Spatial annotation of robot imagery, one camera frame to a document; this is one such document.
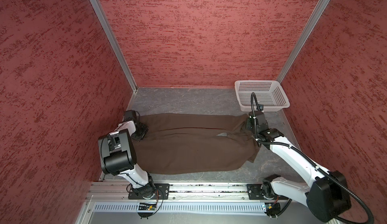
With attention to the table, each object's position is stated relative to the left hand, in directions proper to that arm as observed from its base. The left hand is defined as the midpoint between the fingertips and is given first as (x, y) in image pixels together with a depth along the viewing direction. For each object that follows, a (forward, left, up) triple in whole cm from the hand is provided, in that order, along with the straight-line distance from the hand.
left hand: (146, 134), depth 94 cm
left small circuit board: (-38, -7, -3) cm, 38 cm away
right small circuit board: (-38, -70, -2) cm, 79 cm away
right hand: (+2, -64, +14) cm, 66 cm away
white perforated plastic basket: (+37, -90, 0) cm, 98 cm away
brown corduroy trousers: (-4, -31, -4) cm, 31 cm away
